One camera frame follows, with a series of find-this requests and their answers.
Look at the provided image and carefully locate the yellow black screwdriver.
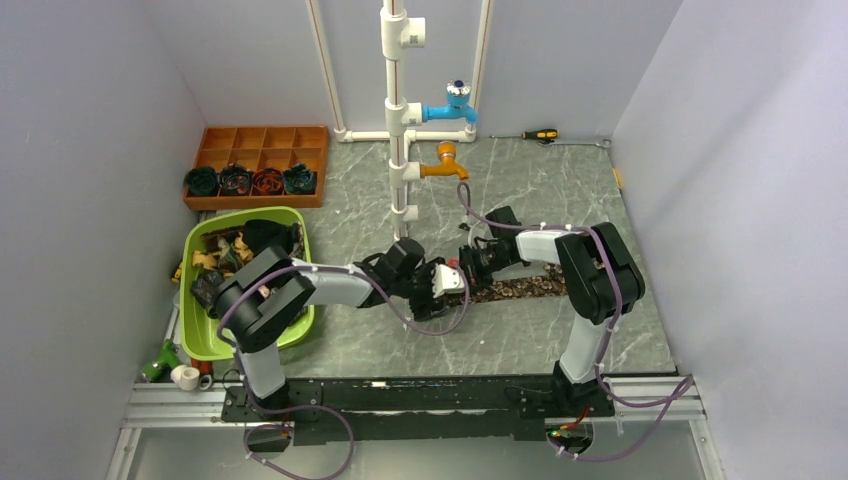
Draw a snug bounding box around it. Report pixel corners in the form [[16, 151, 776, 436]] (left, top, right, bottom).
[[492, 128, 559, 144]]

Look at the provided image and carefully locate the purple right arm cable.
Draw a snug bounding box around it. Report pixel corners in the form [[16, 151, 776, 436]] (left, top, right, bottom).
[[456, 182, 696, 464]]

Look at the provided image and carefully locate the pile of floral ties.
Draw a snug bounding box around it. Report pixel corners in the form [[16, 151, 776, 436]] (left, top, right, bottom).
[[189, 219, 306, 319]]

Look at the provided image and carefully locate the red black rolled tie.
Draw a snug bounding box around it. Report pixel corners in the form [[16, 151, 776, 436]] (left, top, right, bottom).
[[252, 167, 284, 196]]

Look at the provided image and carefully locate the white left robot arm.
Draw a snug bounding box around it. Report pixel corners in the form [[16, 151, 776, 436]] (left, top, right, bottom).
[[214, 238, 471, 420]]

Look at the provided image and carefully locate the silver wrench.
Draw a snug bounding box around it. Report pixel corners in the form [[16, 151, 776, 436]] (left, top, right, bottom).
[[538, 138, 611, 149]]

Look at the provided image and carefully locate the brown floral tie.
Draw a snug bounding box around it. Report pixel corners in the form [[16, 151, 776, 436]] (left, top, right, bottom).
[[467, 264, 568, 304]]

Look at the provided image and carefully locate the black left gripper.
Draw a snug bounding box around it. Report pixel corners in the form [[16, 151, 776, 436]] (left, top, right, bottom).
[[393, 257, 450, 320]]

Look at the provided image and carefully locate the white PVC pipe assembly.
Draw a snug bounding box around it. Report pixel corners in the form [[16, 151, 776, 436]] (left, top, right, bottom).
[[306, 1, 493, 240]]

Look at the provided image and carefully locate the teal black rolled tie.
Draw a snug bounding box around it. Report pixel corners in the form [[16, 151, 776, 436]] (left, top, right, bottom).
[[282, 163, 317, 195]]

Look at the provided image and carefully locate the aluminium frame rail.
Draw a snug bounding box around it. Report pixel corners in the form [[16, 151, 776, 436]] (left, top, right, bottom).
[[123, 375, 707, 428]]

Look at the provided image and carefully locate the blue plastic faucet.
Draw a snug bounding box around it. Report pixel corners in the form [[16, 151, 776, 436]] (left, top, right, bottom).
[[422, 79, 478, 125]]

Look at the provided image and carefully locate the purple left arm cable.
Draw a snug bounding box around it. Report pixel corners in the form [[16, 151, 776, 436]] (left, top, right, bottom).
[[217, 261, 472, 480]]

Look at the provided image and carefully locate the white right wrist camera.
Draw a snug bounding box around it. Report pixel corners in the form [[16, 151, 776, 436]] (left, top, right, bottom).
[[467, 226, 490, 249]]

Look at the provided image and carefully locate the yellow black tool handle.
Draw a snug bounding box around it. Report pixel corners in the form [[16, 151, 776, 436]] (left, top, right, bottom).
[[171, 261, 184, 284]]

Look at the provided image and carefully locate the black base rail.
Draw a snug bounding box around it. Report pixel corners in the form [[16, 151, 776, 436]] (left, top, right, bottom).
[[221, 374, 615, 446]]

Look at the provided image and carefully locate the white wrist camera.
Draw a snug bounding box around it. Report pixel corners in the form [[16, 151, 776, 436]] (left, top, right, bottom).
[[467, 226, 490, 249], [432, 264, 465, 298]]

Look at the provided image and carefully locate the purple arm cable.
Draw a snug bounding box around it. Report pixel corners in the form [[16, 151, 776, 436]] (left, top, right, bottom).
[[456, 182, 696, 464], [217, 261, 472, 480]]

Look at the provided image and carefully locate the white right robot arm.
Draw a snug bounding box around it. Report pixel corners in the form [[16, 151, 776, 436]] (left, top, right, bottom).
[[458, 207, 646, 415]]

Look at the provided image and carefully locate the orange plastic faucet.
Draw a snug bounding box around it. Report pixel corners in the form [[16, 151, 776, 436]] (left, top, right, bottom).
[[420, 141, 470, 181]]

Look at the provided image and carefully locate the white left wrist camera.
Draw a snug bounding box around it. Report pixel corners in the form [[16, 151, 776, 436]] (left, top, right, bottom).
[[432, 264, 465, 298]]

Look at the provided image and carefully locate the orange wooden compartment tray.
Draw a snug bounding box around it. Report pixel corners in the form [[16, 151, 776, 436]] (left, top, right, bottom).
[[183, 125, 329, 211]]

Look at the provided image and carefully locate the green plastic basin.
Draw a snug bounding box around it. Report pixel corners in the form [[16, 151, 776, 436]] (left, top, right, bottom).
[[179, 206, 312, 361]]

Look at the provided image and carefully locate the green plastic faucet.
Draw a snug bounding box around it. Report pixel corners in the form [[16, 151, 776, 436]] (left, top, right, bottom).
[[140, 339, 181, 383]]

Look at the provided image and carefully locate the dark green rolled tie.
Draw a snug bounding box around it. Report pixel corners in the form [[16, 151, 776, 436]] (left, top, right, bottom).
[[184, 166, 219, 197]]

